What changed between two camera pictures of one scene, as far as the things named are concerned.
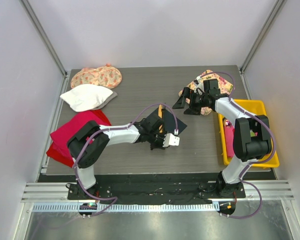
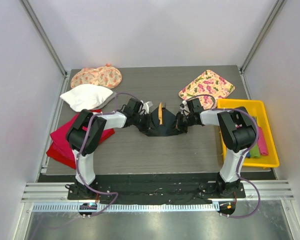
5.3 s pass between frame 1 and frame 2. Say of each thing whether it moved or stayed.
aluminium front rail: stayed
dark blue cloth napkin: stayed
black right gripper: moved
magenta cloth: stayed
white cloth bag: stayed
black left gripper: moved
